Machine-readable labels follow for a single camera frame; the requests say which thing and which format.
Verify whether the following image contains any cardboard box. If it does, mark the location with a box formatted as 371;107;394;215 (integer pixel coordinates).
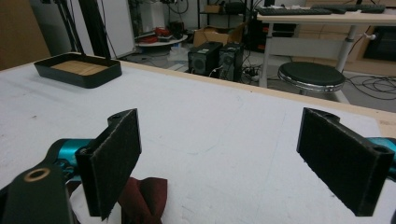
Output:
192;21;248;48

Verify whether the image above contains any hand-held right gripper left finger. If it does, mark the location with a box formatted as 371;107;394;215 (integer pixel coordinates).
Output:
75;107;143;221

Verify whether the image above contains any black tray with wooden bottom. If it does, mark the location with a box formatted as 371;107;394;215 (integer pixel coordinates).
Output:
33;51;123;90

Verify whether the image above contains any black computer tower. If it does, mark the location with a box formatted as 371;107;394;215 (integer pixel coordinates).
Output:
187;41;224;77
218;42;245;83

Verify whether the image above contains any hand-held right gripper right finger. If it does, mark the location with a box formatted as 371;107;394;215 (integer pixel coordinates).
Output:
296;106;396;217

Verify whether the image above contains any bundle of black floor cables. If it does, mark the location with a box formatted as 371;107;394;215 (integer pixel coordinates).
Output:
345;74;396;102

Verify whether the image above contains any black keyboard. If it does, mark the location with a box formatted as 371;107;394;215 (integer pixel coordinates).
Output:
311;3;387;15
257;7;332;17

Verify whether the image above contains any round black stool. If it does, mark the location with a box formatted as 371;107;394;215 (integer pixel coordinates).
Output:
277;61;350;104

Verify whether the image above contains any dark red cloth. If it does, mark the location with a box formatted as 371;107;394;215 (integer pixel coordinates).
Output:
66;176;168;224

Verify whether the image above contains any round white low table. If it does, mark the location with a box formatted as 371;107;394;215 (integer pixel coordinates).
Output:
135;33;189;49

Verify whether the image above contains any black metal stand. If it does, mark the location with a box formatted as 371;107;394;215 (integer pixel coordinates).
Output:
54;0;112;61

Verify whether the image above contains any white desk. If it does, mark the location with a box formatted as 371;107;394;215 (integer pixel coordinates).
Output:
256;11;396;89

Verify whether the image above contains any black metal shelf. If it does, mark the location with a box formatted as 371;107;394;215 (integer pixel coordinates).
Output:
197;0;254;30

